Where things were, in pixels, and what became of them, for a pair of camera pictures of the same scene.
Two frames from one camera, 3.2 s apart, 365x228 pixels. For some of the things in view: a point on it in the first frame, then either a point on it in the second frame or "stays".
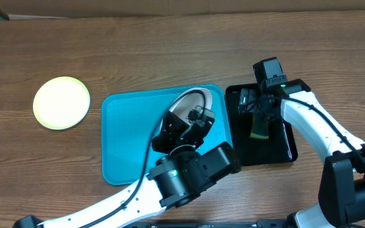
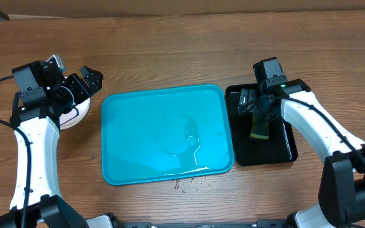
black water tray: [281, 145] stays
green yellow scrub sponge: [260, 128] stays
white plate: [184, 106] to [70, 120]
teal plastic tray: [128, 121] stays
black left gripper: [173, 128] to [95, 84]
